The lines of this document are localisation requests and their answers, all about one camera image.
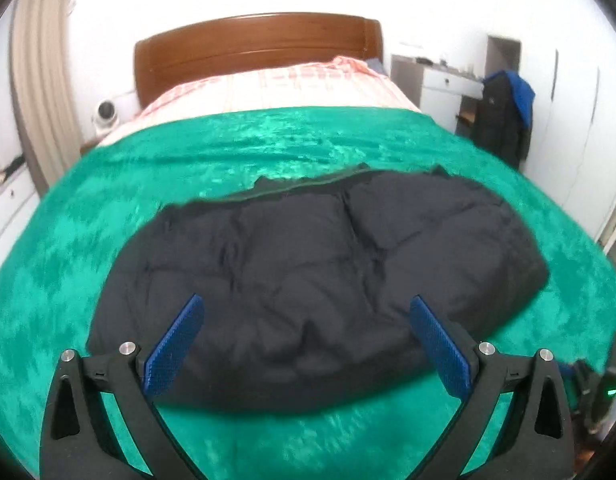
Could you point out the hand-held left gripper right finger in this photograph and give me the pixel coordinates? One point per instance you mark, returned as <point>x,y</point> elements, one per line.
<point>440,350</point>

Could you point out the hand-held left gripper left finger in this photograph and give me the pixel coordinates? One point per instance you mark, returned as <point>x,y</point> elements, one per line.
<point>175,345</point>

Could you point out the black puffer jacket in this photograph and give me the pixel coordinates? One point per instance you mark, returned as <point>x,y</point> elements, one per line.
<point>288,270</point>

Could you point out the green velvet blanket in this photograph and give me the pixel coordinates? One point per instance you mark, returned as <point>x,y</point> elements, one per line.
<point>112,185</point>

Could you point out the white low cabinet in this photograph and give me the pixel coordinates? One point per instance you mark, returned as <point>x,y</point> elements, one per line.
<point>7,210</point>

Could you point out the black hanging coat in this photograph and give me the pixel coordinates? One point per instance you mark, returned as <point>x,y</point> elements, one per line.
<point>498,120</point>

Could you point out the white round bedside device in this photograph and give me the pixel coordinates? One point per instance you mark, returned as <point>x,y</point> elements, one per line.
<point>106,115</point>

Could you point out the white wardrobe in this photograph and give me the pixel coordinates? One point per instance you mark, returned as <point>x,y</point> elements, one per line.
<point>578,135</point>

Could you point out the white desk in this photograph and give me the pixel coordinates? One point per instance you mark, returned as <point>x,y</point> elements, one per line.
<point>438,85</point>

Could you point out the blue hanging garment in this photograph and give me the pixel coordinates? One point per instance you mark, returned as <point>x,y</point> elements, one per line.
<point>522,92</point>

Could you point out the pink striped bed sheet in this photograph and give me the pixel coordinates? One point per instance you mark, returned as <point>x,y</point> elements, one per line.
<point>268,90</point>

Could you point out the beige curtain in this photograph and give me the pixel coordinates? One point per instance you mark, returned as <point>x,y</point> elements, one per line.
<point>42,85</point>

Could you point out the wooden bed headboard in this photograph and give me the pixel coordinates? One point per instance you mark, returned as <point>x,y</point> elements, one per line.
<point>248,45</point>

